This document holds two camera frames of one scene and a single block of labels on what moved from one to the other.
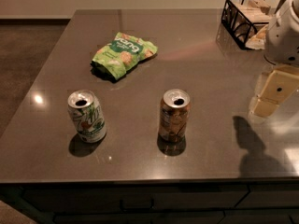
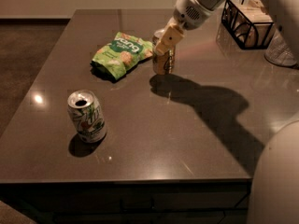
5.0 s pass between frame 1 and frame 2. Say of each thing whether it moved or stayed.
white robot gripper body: moved
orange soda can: moved
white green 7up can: stayed
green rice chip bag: stayed
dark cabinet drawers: stayed
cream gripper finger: moved
